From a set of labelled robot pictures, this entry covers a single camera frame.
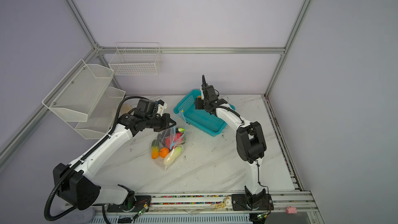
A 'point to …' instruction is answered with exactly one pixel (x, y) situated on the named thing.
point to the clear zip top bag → (181, 127)
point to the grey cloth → (83, 216)
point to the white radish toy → (172, 155)
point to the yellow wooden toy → (219, 205)
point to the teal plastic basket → (199, 119)
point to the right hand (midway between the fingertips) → (197, 101)
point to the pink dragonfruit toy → (171, 141)
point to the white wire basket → (130, 60)
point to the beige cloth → (125, 108)
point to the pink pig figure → (290, 210)
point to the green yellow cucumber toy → (155, 149)
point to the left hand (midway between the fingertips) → (175, 124)
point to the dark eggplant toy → (162, 136)
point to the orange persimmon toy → (164, 152)
